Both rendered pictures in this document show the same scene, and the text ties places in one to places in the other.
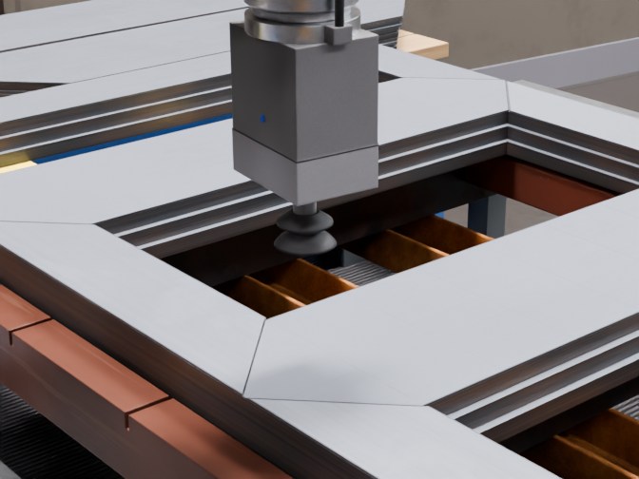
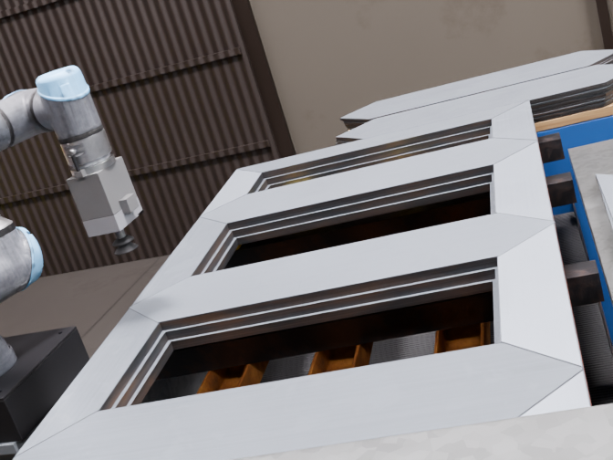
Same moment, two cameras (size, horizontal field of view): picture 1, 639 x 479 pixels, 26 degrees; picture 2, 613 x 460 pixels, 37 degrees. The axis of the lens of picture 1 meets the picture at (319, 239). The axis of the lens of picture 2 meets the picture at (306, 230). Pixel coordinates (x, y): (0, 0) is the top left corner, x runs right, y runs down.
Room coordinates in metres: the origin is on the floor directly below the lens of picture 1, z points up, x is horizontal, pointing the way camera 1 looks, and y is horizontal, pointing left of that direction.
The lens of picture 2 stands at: (0.29, -1.40, 1.41)
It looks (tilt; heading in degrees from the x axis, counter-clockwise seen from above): 19 degrees down; 56
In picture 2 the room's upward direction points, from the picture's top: 17 degrees counter-clockwise
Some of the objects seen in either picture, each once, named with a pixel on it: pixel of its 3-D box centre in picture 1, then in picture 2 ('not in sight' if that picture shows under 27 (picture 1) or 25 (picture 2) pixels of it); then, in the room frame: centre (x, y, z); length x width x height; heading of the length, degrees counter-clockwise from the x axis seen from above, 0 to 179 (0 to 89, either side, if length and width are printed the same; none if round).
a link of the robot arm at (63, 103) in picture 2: not in sight; (67, 103); (0.88, 0.02, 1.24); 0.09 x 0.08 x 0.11; 104
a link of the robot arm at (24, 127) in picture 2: not in sight; (25, 115); (0.84, 0.11, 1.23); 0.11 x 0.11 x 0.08; 14
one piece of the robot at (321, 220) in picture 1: (304, 224); (123, 242); (0.88, 0.01, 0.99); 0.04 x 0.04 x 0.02
